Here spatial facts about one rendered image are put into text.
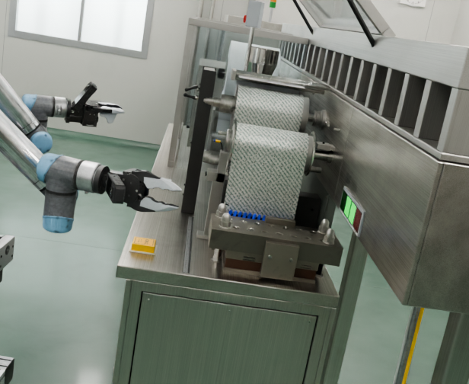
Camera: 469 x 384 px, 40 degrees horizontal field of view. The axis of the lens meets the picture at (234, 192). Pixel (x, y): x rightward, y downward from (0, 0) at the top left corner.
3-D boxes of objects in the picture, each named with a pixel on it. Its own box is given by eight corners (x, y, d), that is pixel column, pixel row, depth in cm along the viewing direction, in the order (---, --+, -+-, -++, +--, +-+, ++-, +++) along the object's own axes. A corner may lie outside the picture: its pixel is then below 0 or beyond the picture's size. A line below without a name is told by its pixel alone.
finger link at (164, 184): (186, 175, 158) (151, 173, 160) (180, 179, 153) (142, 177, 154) (186, 187, 159) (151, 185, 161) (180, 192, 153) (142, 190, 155)
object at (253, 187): (222, 213, 212) (231, 158, 207) (292, 224, 213) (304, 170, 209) (222, 213, 211) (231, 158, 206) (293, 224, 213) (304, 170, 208)
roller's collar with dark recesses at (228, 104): (218, 110, 237) (221, 92, 235) (234, 113, 237) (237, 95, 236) (218, 113, 231) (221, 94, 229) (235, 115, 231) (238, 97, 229)
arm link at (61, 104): (53, 94, 238) (56, 100, 231) (65, 94, 240) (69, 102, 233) (51, 113, 241) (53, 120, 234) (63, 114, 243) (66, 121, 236)
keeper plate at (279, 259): (259, 273, 196) (266, 240, 193) (291, 278, 197) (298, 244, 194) (260, 277, 194) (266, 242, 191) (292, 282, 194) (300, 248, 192)
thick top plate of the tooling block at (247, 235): (208, 230, 209) (211, 212, 207) (330, 248, 212) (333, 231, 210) (208, 248, 193) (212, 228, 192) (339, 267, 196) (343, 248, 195)
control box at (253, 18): (244, 25, 259) (248, -1, 257) (260, 28, 258) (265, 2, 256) (240, 25, 253) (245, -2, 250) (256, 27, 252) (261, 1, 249)
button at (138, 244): (133, 243, 206) (134, 235, 205) (155, 246, 207) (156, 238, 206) (130, 251, 199) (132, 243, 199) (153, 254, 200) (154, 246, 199)
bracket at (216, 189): (195, 233, 225) (208, 147, 218) (213, 235, 226) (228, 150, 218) (195, 238, 221) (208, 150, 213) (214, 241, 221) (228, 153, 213)
